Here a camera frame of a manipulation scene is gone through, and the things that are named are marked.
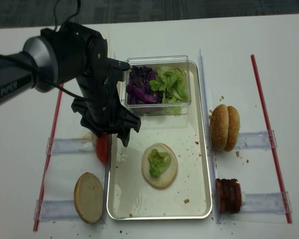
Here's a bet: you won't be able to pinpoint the red strip rail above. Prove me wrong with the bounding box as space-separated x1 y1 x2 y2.
33 90 62 232
250 54 293 224

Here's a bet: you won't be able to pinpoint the right red strip rail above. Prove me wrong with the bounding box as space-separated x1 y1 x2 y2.
250 54 293 224

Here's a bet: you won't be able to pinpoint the sesame bun right half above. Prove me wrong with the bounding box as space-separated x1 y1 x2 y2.
224 106 240 152

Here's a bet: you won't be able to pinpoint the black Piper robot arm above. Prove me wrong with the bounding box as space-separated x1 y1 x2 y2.
0 21 141 146

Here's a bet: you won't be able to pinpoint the clear plastic salad box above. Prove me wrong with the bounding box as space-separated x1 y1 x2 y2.
121 55 191 116

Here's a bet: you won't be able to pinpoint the white pusher block patties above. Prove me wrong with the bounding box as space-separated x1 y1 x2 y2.
240 191 246 208

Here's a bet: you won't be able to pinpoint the stack of meat patties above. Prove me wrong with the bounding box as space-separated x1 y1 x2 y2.
216 178 242 214

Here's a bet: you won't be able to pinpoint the bun half cut side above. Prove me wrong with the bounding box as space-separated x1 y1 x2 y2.
74 172 104 224

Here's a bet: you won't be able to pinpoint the sesame bun half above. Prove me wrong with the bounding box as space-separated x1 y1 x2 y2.
224 106 240 152
210 104 229 150

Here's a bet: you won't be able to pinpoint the clear pusher track tomato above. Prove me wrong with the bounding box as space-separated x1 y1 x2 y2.
46 138 96 155

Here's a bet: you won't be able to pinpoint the green lettuce in box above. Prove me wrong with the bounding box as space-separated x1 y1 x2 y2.
149 66 188 104

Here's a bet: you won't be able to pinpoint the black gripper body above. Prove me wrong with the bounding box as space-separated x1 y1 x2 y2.
71 57 141 137

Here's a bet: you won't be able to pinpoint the black gripper finger tray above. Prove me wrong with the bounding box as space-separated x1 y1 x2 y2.
117 128 130 147

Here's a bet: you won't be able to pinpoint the clear pusher track patties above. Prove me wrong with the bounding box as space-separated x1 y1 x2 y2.
240 192 292 214

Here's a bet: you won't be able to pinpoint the purple cabbage leaves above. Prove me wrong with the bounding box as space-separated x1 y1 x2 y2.
126 66 162 105

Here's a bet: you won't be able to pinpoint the clear pusher track bun bottom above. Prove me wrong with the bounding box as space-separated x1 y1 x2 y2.
33 200 80 221

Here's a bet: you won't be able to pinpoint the red tomato slices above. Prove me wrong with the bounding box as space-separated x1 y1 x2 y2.
96 133 112 165

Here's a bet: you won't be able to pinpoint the white rectangular tray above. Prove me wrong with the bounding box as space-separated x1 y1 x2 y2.
107 62 212 220

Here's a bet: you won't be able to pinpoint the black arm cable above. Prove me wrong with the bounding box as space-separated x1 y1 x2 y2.
0 0 90 102

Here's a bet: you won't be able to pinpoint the sesame bun left half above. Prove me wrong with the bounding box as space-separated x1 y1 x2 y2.
210 104 229 150

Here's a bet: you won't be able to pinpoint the clear pusher track sesame buns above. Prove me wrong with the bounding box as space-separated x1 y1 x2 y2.
234 130 277 149

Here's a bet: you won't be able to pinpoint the bun bottom on tray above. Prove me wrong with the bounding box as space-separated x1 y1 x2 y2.
142 143 178 189

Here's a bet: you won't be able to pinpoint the left red strip rail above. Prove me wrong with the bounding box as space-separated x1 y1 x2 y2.
33 90 62 232

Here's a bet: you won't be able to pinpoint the lettuce piece on bun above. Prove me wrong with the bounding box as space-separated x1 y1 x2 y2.
148 149 172 177

